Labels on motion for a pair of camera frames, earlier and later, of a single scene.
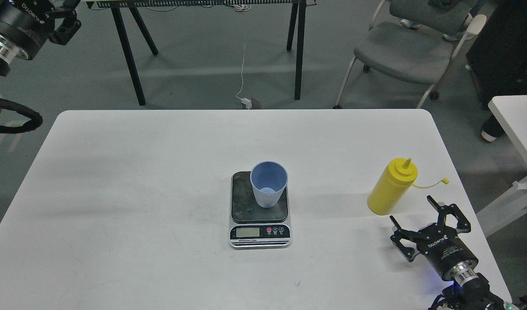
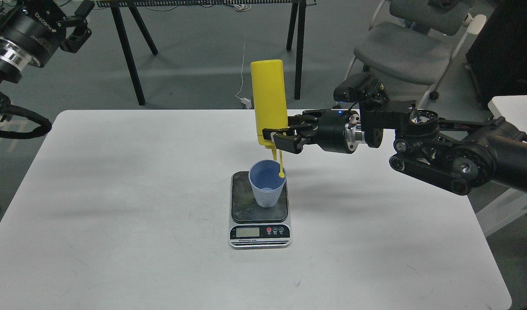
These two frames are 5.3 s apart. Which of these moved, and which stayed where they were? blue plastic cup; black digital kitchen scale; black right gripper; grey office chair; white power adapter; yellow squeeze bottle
Moved: black right gripper; yellow squeeze bottle
Stayed: black digital kitchen scale; white power adapter; grey office chair; blue plastic cup
